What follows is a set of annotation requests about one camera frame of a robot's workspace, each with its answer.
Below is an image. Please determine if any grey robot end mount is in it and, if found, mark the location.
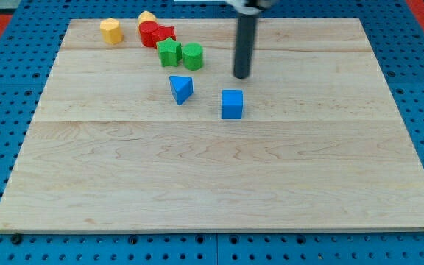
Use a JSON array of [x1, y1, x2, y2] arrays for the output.
[[225, 0, 279, 15]]

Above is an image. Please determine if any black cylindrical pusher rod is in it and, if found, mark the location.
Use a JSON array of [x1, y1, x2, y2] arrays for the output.
[[233, 13, 259, 79]]

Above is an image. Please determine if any blue triangle block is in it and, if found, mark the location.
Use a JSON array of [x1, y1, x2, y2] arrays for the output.
[[169, 76, 194, 105]]

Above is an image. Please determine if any green cylinder block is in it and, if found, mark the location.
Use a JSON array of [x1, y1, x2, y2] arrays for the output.
[[183, 43, 204, 71]]

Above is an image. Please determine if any blue cube block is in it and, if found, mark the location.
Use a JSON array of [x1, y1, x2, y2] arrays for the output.
[[221, 90, 244, 119]]

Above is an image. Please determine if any green star block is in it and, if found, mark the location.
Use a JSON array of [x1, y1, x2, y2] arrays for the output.
[[156, 37, 182, 67]]

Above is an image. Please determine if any red star block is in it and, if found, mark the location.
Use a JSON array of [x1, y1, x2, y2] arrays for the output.
[[152, 25, 176, 49]]

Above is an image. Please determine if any red cylinder block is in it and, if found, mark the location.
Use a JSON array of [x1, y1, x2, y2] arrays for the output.
[[138, 21, 158, 47]]

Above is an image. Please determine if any yellow half-round block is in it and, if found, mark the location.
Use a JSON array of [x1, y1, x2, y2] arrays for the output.
[[138, 10, 158, 25]]

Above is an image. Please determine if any yellow hexagon block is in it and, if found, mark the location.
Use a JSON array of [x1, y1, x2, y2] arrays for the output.
[[99, 18, 124, 45]]

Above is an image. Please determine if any light wooden board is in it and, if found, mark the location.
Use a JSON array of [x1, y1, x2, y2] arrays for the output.
[[0, 18, 424, 234]]

